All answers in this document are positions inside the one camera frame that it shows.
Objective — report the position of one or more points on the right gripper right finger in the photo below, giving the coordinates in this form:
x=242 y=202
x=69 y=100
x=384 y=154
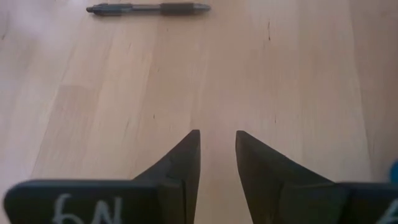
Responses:
x=295 y=199

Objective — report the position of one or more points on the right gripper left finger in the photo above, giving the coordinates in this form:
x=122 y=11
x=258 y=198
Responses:
x=93 y=202

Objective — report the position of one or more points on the blue plastic bin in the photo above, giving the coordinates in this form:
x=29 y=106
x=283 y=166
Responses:
x=395 y=171

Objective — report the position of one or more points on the black retractable pen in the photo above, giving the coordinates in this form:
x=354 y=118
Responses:
x=177 y=8

